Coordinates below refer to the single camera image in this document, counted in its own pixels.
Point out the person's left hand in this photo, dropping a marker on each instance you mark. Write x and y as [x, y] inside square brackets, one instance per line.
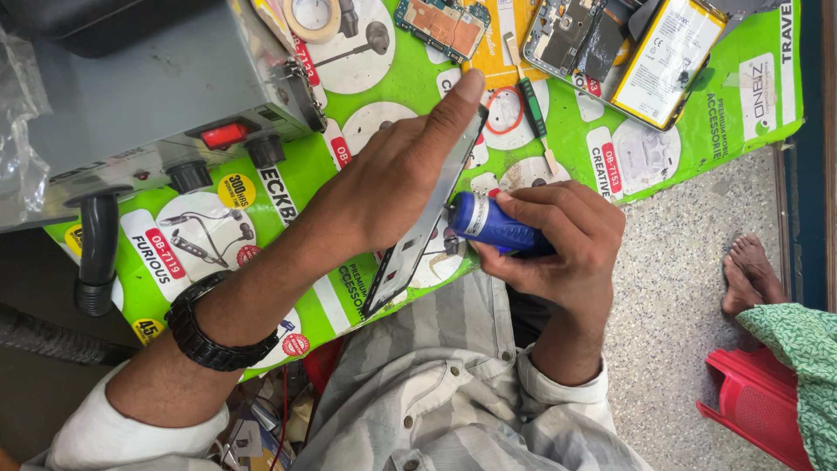
[386, 183]

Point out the person's right hand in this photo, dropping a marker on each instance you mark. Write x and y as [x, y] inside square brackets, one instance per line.
[575, 255]

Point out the black phone display frame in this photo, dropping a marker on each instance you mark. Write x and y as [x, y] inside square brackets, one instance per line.
[428, 226]

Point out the blue glue tube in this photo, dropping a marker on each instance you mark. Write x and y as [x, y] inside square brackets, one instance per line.
[487, 222]

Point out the green black spudger tool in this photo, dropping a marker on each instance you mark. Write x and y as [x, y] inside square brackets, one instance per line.
[533, 108]

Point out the orange paper sheet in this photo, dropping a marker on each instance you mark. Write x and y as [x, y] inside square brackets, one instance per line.
[490, 55]

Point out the blue phone circuit board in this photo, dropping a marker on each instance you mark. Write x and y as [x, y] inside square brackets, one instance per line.
[444, 26]

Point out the beige tape roll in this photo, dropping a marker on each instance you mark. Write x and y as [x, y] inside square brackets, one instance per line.
[312, 16]

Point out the person's grey striped shirt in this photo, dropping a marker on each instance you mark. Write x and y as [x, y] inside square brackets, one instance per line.
[444, 386]

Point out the green printed poster mat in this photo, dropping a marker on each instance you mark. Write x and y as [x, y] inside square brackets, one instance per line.
[719, 118]

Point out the yellow edged phone battery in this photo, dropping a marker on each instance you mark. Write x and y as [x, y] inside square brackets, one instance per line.
[667, 62]

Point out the opened phone body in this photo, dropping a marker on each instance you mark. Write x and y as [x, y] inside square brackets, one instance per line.
[575, 36]

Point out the red plastic stool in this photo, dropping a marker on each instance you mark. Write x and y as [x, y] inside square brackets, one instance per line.
[752, 405]

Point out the grey rework station box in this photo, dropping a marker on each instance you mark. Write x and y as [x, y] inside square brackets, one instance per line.
[144, 98]

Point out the heap of clutter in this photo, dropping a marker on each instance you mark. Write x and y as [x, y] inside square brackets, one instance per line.
[274, 418]

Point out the clear plastic bag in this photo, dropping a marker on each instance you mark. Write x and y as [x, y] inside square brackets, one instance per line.
[19, 131]

